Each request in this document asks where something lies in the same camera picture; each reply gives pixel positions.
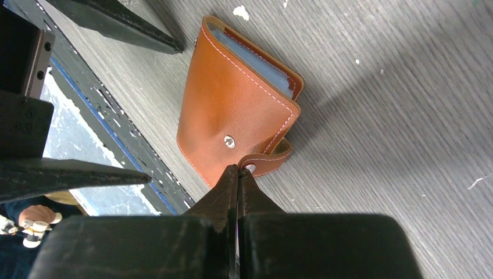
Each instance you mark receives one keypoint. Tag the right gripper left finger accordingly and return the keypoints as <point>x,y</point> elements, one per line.
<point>199,243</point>

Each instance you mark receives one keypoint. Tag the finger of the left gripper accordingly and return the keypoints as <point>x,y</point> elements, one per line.
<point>112,19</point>

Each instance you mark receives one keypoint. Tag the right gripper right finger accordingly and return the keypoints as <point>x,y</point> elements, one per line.
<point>277,244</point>

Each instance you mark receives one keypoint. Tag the brown leather card holder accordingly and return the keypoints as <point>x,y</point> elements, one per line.
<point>238,104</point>

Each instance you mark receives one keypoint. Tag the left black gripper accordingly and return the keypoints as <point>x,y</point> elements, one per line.
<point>26,119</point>

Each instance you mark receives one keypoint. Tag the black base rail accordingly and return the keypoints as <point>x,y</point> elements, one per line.
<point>89,124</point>

